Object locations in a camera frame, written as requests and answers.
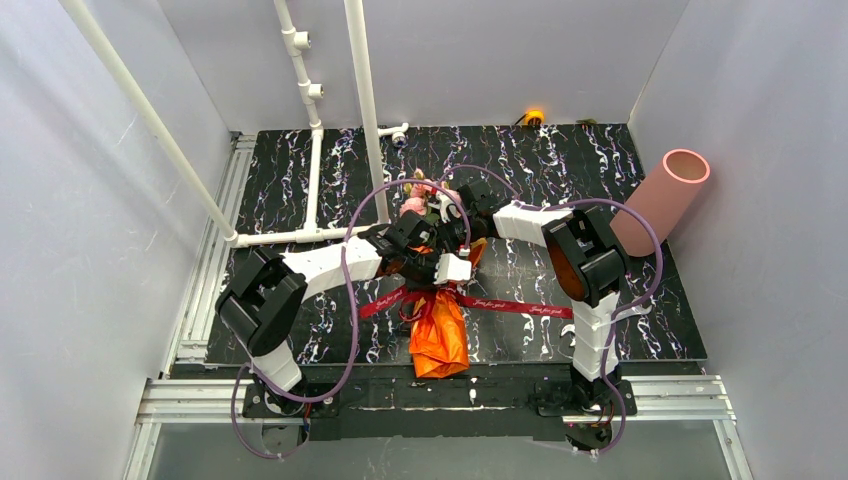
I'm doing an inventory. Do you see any dark red ribbon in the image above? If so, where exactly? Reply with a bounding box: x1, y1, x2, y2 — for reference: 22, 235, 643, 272
358, 284, 574, 322

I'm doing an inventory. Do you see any pink flower bunch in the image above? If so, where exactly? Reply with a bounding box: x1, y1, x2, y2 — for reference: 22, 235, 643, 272
399, 168, 453, 225

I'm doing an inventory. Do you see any orange wrapping paper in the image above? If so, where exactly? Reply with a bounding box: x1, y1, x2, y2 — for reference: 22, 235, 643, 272
401, 279, 470, 379

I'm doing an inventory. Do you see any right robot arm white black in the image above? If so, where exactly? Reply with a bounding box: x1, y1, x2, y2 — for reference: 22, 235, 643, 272
458, 181, 628, 385

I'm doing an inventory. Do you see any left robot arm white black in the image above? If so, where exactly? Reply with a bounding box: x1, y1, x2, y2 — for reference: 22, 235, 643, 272
215, 212, 472, 403

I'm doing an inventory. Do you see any pink cylindrical vase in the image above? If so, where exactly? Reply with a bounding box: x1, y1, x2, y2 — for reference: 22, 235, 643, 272
611, 149, 711, 257

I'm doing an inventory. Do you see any yellow round button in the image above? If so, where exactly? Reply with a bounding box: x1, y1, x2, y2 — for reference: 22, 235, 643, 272
514, 109, 546, 128

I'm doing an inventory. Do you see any silver wrench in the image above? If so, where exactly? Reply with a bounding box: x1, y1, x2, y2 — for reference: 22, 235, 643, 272
559, 324, 576, 347

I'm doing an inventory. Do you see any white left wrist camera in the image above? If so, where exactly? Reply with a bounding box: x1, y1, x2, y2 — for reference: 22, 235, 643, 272
433, 253, 473, 285

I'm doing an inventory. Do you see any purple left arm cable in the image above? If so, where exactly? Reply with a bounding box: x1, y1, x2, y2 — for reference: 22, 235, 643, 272
229, 178, 473, 461

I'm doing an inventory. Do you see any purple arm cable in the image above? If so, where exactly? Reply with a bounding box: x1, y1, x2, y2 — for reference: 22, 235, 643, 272
229, 178, 473, 461
437, 164, 665, 458

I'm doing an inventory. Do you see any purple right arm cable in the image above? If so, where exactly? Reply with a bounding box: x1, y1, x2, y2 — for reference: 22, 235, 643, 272
437, 164, 665, 458

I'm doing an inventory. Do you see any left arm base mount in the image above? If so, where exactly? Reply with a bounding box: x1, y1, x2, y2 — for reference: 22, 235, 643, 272
238, 379, 341, 453

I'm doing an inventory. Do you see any white PVC pipe frame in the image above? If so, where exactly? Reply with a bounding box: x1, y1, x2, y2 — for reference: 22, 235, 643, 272
60, 1, 409, 249

